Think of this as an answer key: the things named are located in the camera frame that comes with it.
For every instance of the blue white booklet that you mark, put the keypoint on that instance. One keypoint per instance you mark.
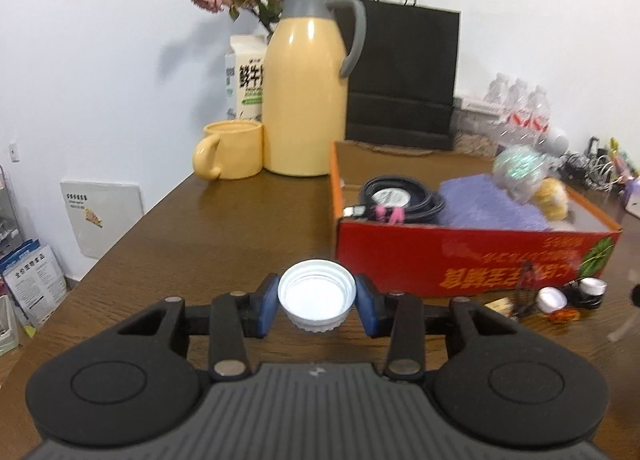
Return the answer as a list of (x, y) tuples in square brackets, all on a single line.
[(32, 280)]

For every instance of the purple cloth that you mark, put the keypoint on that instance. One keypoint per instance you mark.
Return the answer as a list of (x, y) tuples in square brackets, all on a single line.
[(480, 205)]

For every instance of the white flat box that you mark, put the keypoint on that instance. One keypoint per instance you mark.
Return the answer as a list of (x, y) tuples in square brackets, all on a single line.
[(480, 104)]

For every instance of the red cardboard box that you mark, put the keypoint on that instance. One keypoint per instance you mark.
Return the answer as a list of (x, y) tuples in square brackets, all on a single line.
[(450, 260)]

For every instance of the yellow knitted toy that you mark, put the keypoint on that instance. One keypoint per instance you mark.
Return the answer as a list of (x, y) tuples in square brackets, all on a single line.
[(550, 197)]

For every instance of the small orange object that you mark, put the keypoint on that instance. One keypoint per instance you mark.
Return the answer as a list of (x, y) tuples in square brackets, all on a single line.
[(565, 315)]

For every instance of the white wall panel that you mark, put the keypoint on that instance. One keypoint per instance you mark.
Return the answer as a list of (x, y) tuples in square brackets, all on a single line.
[(100, 220)]

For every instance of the yellow thermos jug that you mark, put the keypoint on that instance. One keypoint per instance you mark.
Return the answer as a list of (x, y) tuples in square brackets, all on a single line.
[(300, 104)]

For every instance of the small brown box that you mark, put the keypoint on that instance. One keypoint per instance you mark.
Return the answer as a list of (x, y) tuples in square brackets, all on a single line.
[(500, 308)]

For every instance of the white robot toy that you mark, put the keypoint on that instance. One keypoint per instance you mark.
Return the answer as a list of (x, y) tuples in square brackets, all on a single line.
[(557, 139)]

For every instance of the yellow pink packet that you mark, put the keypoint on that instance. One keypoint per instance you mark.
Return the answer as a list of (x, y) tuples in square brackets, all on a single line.
[(622, 157)]

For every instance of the black paper bag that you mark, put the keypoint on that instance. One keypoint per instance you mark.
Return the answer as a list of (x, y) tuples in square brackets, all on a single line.
[(400, 64)]

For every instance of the black charger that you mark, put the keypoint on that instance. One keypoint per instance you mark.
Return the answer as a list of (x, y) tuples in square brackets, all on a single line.
[(593, 145)]

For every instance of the white ribbed plastic lid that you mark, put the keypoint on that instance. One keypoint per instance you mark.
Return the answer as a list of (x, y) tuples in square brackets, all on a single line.
[(315, 295)]

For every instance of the purple tissue pack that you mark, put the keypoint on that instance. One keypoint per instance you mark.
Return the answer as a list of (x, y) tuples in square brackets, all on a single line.
[(634, 195)]

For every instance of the clear jar of seeds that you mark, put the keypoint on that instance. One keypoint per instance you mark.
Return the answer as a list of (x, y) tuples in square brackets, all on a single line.
[(472, 137)]

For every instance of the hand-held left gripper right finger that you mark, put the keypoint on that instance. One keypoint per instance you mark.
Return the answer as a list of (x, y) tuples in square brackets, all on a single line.
[(367, 307)]

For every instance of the white milk carton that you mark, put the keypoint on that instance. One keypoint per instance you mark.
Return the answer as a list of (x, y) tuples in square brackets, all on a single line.
[(245, 79)]

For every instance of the small black jar white lid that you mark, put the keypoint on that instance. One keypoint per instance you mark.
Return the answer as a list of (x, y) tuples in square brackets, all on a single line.
[(590, 291)]

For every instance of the yellow mug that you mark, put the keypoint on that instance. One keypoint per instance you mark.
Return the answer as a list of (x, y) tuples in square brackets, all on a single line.
[(240, 154)]

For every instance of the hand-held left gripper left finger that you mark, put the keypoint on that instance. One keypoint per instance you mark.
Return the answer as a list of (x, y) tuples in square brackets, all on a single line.
[(267, 305)]

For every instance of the white wall socket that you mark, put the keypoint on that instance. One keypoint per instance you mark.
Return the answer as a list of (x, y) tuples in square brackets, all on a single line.
[(13, 152)]

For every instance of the small white cap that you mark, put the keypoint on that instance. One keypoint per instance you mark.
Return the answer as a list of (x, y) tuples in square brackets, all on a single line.
[(550, 299)]

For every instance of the clear bubble wrap ball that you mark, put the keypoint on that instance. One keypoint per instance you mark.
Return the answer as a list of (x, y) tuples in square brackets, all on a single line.
[(517, 169)]

